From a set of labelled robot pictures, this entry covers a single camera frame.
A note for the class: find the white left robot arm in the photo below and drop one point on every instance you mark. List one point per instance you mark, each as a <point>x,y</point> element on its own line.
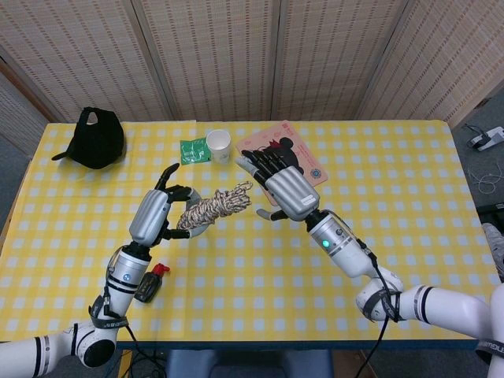
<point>126,275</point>

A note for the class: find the grey shoe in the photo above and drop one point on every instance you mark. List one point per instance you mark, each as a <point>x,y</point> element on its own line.
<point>495,244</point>

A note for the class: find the blue chair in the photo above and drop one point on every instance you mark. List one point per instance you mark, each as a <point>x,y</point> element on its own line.
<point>252,364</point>

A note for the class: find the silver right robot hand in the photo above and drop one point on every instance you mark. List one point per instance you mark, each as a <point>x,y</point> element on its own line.
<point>293,193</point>

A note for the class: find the black red small tool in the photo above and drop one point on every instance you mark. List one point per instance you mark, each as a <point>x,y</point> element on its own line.
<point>147,289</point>

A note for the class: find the white foot pedal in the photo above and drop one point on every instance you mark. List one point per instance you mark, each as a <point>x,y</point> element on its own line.
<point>488,138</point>

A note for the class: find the black baseball cap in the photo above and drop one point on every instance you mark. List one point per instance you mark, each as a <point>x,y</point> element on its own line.
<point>94,141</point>

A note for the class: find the blue table frame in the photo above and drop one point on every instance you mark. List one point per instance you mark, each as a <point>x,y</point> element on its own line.
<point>256,345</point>

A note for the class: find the white paper cup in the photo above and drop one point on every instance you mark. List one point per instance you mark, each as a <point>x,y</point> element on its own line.
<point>219,151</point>

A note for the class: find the woven bamboo folding screen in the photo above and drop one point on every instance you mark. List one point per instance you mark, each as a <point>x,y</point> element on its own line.
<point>236,59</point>

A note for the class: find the pink cartoon mouse pad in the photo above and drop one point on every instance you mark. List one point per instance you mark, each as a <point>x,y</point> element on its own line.
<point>311,157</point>

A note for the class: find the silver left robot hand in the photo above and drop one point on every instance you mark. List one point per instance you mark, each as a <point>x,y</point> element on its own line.
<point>151,214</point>

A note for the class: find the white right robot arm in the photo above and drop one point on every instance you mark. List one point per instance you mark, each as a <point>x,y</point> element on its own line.
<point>350,260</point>

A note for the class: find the yellow checked tablecloth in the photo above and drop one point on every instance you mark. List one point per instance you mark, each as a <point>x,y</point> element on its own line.
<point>256,299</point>

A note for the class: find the green foil packet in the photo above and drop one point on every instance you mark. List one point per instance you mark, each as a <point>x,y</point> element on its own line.
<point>193,151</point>

